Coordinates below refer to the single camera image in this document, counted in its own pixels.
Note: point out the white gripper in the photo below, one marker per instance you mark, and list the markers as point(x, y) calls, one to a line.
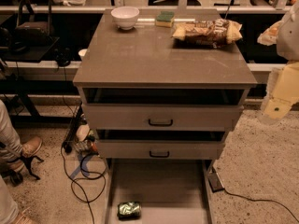
point(290, 42)

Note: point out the crushed green can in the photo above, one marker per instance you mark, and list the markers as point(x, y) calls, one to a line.
point(129, 210)

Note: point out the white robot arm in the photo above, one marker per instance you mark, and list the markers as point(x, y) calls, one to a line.
point(285, 34)

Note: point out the bottom grey drawer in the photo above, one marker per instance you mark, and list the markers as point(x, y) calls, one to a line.
point(169, 192)

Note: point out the grey drawer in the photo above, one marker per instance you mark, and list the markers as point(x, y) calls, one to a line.
point(142, 144)
point(169, 192)
point(163, 117)

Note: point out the grey drawer cabinet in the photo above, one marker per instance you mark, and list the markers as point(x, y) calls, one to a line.
point(147, 66)

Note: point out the middle grey drawer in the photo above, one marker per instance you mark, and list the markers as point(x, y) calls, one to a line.
point(142, 144)

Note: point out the top grey drawer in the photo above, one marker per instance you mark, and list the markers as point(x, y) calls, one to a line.
point(163, 117)

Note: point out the black power adapter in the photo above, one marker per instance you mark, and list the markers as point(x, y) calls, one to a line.
point(215, 182)

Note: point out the brown snack bag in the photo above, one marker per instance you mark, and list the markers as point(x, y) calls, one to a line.
point(216, 34)

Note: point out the green yellow sponge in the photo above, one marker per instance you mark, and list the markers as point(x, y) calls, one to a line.
point(165, 19)

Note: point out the white ceramic bowl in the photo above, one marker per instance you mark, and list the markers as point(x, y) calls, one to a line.
point(125, 17)

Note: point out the small white cup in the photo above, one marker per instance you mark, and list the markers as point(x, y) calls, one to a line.
point(82, 53)

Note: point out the black headphones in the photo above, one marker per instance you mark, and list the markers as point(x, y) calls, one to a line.
point(62, 57)

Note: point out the tan shoe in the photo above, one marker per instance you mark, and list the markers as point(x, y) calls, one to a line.
point(31, 147)
point(21, 218)

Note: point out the black bag on shelf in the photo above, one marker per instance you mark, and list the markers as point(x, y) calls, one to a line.
point(28, 29)

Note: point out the person leg light trousers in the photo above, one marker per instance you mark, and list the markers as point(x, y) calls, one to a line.
point(9, 137)

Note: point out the black tripod stand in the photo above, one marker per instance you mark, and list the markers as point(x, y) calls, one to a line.
point(27, 163)

